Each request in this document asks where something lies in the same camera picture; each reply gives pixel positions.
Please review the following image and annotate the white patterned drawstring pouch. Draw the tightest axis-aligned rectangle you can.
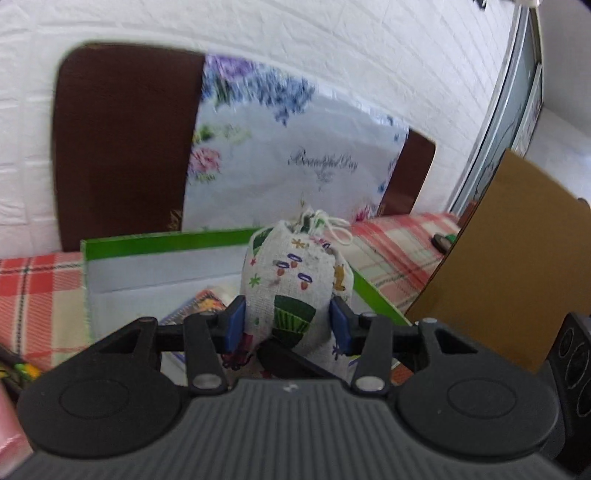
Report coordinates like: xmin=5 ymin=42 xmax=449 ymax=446
xmin=221 ymin=208 xmax=353 ymax=382

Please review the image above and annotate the colourful card pack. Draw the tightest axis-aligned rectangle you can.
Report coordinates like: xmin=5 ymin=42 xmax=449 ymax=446
xmin=159 ymin=289 xmax=226 ymax=326

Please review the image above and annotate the green cardboard box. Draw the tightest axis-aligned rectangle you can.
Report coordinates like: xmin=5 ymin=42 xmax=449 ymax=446
xmin=80 ymin=225 xmax=410 ymax=386

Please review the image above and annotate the brown cardboard sheet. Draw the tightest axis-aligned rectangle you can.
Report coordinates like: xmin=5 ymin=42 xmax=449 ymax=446
xmin=406 ymin=151 xmax=590 ymax=373

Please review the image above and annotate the dark brown headboard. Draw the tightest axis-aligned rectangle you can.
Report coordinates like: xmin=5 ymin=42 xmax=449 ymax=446
xmin=52 ymin=43 xmax=436 ymax=252

